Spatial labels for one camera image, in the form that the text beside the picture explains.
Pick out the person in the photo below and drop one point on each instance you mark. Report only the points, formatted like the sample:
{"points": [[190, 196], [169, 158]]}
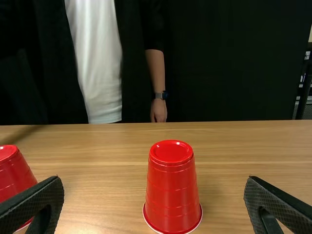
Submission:
{"points": [[97, 61]]}

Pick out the red cup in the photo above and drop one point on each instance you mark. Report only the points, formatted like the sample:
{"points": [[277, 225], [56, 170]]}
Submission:
{"points": [[171, 190], [12, 175]]}

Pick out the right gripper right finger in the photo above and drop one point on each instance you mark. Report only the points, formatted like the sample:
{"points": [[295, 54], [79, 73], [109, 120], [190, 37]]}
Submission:
{"points": [[258, 197]]}

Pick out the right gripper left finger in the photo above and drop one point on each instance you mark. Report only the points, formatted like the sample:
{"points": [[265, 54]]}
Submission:
{"points": [[29, 200]]}

